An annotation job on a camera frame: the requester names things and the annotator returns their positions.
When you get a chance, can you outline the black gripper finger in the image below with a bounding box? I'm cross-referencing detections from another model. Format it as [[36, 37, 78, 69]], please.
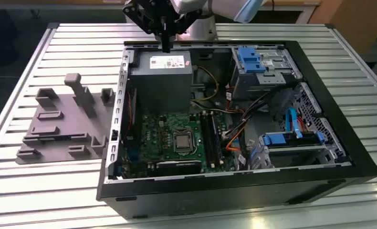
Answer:
[[122, 0, 167, 52], [166, 13, 197, 52]]

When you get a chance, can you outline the black RAM slot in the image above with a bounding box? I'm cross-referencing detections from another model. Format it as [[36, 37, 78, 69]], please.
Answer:
[[201, 111, 215, 167], [197, 111, 213, 167], [206, 111, 221, 167]]

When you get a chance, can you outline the grey power supply unit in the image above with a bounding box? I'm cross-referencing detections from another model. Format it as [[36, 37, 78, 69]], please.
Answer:
[[126, 49, 195, 115]]

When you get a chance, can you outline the metal drive cage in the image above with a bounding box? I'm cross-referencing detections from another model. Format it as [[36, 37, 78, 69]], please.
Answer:
[[231, 46, 304, 101]]

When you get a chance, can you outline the green motherboard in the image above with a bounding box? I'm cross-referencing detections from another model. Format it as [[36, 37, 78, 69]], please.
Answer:
[[122, 111, 241, 178]]

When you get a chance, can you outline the black CPU socket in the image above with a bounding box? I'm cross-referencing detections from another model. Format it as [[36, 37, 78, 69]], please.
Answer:
[[171, 128, 197, 155]]

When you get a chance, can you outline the grey parts rack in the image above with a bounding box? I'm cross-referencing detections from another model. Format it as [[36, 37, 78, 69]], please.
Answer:
[[15, 73, 118, 165]]

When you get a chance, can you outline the silver CPU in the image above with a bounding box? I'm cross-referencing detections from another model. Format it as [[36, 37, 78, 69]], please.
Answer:
[[175, 135, 193, 147]]

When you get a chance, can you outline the wooden cabinet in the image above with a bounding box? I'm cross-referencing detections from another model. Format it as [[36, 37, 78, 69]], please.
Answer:
[[308, 0, 377, 57]]

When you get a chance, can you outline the metal socket cover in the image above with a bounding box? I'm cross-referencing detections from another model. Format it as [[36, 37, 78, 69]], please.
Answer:
[[173, 132, 195, 151]]

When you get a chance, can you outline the hard disk in blue carrier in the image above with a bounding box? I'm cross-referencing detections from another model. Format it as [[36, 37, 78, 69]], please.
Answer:
[[258, 132, 326, 150]]

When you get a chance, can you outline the black graphics card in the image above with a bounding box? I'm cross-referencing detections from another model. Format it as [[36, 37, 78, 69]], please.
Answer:
[[147, 160, 203, 177]]

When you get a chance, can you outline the metal disk bay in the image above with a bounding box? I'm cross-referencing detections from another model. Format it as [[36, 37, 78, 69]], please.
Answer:
[[256, 143, 349, 171]]

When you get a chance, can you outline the black PC case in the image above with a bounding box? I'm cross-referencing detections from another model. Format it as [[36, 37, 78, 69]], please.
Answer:
[[95, 40, 377, 219]]

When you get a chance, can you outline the blue plastic drive bracket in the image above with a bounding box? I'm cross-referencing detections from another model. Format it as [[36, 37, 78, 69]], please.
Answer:
[[238, 47, 268, 73]]

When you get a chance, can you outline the yellow black wire bundle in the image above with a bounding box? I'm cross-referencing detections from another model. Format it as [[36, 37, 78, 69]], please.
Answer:
[[190, 66, 221, 107]]

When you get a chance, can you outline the black white wire bundle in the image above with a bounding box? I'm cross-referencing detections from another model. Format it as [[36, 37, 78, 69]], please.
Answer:
[[190, 99, 245, 115]]

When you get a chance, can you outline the blue data cable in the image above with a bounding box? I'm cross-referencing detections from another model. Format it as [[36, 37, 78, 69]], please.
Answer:
[[285, 107, 305, 139], [247, 146, 260, 167]]

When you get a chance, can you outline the orange wire bundle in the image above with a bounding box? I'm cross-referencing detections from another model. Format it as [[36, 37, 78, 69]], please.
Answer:
[[223, 135, 242, 153]]

